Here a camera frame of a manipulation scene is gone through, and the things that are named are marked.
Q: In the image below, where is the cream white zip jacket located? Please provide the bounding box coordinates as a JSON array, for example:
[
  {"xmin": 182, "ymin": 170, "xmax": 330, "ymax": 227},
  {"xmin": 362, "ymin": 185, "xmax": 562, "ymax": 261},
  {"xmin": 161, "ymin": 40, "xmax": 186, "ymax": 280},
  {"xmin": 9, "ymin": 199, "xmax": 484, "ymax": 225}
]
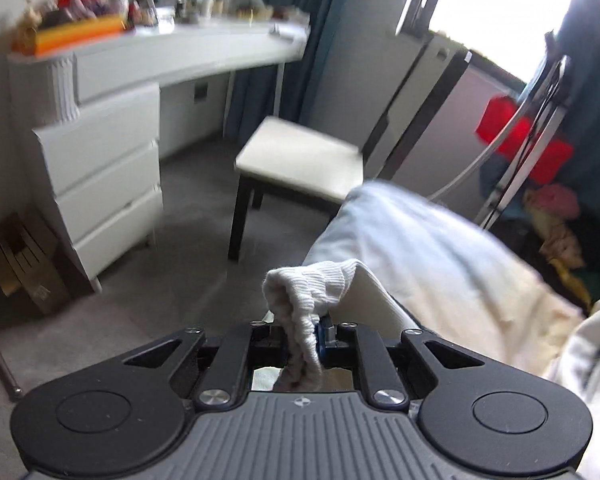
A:
[{"xmin": 263, "ymin": 259, "xmax": 600, "ymax": 479}]

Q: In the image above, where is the pink clothes pile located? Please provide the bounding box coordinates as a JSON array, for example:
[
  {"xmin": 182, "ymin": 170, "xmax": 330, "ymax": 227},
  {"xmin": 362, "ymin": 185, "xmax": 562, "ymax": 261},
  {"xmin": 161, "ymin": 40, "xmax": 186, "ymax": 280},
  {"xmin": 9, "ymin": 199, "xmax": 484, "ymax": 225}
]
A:
[{"xmin": 524, "ymin": 183, "xmax": 581, "ymax": 220}]

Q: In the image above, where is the pastel bed sheet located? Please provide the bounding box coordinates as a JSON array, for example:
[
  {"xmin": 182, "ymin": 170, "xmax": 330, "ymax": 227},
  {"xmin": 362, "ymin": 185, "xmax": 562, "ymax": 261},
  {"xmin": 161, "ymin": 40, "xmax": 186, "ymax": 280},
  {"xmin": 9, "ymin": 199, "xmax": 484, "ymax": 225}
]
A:
[{"xmin": 303, "ymin": 180, "xmax": 583, "ymax": 375}]

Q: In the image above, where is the white cushioned stool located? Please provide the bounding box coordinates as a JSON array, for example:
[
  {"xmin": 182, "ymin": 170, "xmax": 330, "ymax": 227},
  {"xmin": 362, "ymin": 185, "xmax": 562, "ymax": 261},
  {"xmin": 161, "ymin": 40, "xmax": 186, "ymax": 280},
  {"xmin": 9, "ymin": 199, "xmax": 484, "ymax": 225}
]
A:
[{"xmin": 227, "ymin": 116, "xmax": 364, "ymax": 261}]

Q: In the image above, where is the cardboard box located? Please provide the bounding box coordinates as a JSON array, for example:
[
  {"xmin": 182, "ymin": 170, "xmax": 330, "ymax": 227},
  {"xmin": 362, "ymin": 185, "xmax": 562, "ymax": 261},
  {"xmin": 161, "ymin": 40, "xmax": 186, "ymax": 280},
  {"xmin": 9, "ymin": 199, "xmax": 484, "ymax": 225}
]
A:
[{"xmin": 0, "ymin": 207, "xmax": 70, "ymax": 314}]

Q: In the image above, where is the white dressing table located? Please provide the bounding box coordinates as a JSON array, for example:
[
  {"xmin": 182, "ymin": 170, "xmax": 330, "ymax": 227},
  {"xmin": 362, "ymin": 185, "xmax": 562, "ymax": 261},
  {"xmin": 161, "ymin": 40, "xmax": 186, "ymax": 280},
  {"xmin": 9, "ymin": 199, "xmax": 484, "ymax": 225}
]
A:
[{"xmin": 7, "ymin": 18, "xmax": 294, "ymax": 282}]

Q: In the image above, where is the black folded ironing board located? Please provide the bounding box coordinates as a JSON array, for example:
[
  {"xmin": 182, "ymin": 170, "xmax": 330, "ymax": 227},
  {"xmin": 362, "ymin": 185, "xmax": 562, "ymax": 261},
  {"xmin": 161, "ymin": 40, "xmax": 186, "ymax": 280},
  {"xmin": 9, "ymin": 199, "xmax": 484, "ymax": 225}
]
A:
[{"xmin": 362, "ymin": 34, "xmax": 472, "ymax": 180}]

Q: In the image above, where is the red garment on stand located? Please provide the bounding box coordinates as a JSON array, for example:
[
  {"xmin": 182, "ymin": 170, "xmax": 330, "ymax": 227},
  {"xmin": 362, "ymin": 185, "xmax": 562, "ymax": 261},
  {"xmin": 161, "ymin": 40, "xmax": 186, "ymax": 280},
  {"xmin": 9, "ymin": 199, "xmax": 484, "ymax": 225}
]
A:
[{"xmin": 476, "ymin": 96, "xmax": 574, "ymax": 185}]

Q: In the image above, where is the garment steamer stand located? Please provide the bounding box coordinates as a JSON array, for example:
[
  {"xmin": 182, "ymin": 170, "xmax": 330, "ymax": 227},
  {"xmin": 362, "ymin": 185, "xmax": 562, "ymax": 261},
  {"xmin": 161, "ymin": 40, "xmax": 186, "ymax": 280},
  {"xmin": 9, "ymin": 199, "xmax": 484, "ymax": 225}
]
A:
[{"xmin": 428, "ymin": 32, "xmax": 573, "ymax": 230}]

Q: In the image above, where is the orange tray box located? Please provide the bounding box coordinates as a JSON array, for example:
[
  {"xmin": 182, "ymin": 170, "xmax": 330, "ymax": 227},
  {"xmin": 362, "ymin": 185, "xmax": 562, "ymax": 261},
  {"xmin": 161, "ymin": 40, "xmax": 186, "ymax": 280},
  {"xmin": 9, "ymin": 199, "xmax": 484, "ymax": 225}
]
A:
[{"xmin": 12, "ymin": 15, "xmax": 125, "ymax": 56}]

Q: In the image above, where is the window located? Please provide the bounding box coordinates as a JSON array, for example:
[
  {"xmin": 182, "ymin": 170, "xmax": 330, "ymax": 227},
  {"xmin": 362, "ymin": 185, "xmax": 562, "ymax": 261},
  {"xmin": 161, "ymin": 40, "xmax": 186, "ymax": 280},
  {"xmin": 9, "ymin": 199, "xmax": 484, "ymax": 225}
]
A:
[{"xmin": 398, "ymin": 0, "xmax": 571, "ymax": 82}]

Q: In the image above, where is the dark teal right curtain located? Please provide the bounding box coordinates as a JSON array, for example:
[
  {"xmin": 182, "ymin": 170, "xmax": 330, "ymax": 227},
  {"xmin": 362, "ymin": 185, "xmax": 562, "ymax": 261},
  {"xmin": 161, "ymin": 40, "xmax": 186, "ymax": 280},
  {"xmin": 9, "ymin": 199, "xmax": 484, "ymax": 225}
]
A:
[{"xmin": 549, "ymin": 0, "xmax": 600, "ymax": 221}]

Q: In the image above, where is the dark teal curtain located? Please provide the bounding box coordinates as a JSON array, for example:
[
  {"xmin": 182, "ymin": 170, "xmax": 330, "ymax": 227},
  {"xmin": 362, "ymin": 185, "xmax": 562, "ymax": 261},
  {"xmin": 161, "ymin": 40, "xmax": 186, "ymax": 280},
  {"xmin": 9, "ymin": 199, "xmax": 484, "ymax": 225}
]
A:
[
  {"xmin": 549, "ymin": 0, "xmax": 600, "ymax": 221},
  {"xmin": 223, "ymin": 0, "xmax": 347, "ymax": 144}
]

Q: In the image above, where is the dark teal left curtain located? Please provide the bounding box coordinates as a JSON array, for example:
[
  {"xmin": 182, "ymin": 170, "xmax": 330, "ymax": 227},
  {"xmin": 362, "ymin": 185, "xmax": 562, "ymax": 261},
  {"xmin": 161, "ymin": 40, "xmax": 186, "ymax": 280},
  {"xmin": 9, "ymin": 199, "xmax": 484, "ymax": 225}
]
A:
[{"xmin": 223, "ymin": 0, "xmax": 347, "ymax": 144}]

